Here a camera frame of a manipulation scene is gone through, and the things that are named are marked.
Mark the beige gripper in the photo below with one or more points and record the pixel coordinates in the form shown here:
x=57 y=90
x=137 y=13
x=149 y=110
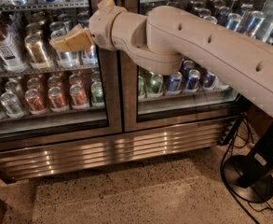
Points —
x=101 y=27

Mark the glass fridge door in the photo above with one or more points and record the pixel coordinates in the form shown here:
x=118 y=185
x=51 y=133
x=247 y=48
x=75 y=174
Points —
x=69 y=125
x=253 y=18

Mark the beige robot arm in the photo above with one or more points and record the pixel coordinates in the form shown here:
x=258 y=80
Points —
x=159 y=40

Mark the green soda can left door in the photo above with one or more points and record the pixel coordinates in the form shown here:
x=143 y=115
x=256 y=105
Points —
x=97 y=97

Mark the stainless fridge bottom grille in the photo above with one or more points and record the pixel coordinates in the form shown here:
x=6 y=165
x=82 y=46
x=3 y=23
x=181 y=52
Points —
x=57 y=159

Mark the silver tall can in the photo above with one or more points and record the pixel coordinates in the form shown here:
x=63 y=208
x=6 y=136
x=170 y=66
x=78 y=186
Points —
x=65 y=59

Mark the gold drink can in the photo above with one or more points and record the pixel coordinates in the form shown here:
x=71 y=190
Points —
x=40 y=58

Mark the orange soda can right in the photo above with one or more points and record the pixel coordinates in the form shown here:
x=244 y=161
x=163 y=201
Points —
x=78 y=96

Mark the orange soda can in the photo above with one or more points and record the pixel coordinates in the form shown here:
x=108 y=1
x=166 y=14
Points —
x=36 y=102
x=57 y=99
x=78 y=96

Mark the green can lower right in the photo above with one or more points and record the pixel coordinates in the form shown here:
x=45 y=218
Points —
x=155 y=86

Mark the orange soda can middle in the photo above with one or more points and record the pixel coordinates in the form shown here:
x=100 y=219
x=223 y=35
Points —
x=57 y=99

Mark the brown tea bottle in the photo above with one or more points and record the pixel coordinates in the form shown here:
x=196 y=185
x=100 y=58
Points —
x=10 y=53

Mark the orange soda can left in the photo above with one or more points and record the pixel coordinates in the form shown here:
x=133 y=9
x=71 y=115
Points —
x=36 y=102

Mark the silver can lower left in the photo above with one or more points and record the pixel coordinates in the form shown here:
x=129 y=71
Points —
x=13 y=105

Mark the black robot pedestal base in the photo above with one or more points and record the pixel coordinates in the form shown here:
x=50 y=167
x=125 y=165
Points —
x=249 y=176

